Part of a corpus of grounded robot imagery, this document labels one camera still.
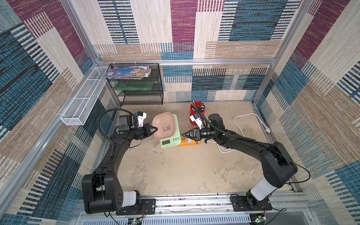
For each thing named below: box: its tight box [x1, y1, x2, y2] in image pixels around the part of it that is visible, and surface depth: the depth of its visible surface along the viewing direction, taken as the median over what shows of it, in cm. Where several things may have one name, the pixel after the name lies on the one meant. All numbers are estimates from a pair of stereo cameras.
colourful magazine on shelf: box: [104, 65, 152, 78], surface depth 83 cm
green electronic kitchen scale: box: [159, 113, 182, 149], surface depth 81 cm
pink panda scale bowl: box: [152, 112, 176, 140], surface depth 82 cm
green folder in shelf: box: [112, 81, 154, 91], surface depth 100 cm
